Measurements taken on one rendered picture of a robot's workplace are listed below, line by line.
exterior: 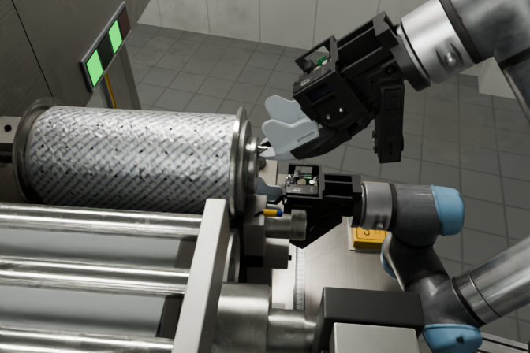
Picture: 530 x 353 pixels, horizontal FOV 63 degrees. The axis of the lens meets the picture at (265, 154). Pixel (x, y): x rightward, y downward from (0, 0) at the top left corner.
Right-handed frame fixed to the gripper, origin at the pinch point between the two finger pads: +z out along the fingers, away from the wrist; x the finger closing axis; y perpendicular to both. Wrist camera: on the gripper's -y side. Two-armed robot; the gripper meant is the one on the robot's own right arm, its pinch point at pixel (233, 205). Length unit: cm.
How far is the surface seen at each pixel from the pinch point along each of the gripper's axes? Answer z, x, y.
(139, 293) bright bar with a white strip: -2, 35, 36
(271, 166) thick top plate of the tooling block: -5.3, -15.4, -6.1
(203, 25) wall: 62, -253, -103
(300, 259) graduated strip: -12.1, -2.9, -19.0
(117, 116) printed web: 12.5, 5.1, 22.1
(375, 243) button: -26.7, -6.5, -16.9
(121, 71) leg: 47, -71, -23
